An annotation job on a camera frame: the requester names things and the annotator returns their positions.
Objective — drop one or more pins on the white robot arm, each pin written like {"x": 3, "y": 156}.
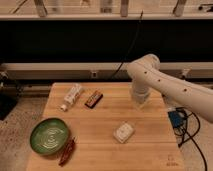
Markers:
{"x": 145, "y": 74}

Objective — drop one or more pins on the brown chocolate bar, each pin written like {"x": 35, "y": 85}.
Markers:
{"x": 93, "y": 99}

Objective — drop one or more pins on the translucent plastic cup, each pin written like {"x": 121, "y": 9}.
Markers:
{"x": 140, "y": 103}

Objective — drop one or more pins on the white plastic bottle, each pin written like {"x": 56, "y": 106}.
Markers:
{"x": 71, "y": 97}

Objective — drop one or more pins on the white square packet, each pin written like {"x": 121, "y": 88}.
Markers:
{"x": 123, "y": 132}

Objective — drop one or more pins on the blue connector box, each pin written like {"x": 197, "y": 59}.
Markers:
{"x": 175, "y": 118}

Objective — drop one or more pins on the black equipment at left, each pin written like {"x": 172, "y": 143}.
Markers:
{"x": 7, "y": 100}

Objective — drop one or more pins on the wall power outlet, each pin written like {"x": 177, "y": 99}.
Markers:
{"x": 94, "y": 74}

